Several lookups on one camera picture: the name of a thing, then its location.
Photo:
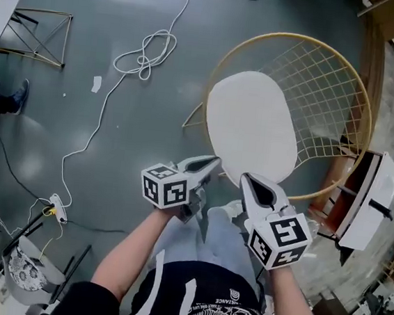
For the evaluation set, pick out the black white patterned seat pad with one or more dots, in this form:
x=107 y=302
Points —
x=25 y=271

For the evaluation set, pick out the white paper scrap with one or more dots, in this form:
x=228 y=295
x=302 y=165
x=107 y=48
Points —
x=97 y=85

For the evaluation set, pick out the white power strip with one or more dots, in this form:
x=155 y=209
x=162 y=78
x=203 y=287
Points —
x=58 y=207

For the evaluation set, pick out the person's right forearm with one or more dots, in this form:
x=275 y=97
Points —
x=290 y=303

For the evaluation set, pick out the person's black printed shirt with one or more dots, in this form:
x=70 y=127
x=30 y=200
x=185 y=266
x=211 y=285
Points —
x=222 y=285

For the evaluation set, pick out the white round table gold base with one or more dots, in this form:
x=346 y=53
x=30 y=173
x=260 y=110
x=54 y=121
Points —
x=1 y=17

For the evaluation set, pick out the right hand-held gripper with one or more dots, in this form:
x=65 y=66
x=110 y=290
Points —
x=282 y=232

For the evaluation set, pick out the person's left forearm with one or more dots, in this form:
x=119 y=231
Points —
x=131 y=248

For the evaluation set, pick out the black faucet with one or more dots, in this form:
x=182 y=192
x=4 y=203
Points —
x=380 y=207

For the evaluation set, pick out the person's blue jeans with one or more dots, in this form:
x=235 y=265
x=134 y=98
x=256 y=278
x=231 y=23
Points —
x=216 y=239

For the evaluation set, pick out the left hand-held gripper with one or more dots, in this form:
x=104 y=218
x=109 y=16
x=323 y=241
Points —
x=165 y=188

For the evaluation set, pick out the grey chair black legs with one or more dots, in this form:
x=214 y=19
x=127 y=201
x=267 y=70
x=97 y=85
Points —
x=48 y=270

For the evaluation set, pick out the wooden slatted bench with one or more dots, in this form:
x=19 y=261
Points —
x=372 y=67

